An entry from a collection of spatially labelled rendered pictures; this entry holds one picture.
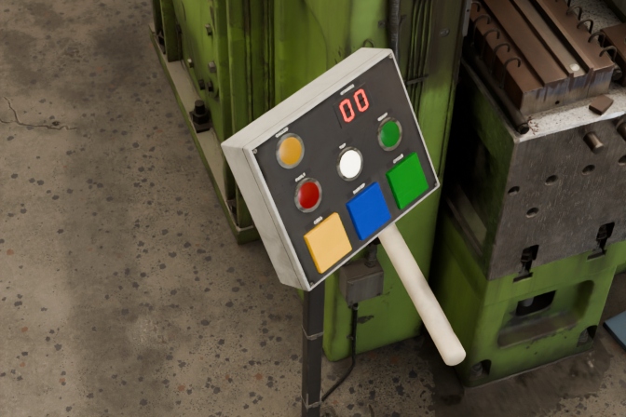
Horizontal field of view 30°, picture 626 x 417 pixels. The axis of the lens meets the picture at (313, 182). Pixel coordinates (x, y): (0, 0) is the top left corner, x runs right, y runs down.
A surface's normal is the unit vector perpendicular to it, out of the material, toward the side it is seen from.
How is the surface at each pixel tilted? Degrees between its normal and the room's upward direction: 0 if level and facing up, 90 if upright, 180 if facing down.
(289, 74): 90
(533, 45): 0
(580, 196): 90
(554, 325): 0
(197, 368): 0
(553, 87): 90
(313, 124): 60
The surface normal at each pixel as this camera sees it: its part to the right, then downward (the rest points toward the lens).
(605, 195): 0.35, 0.70
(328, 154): 0.62, 0.12
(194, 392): 0.01, -0.67
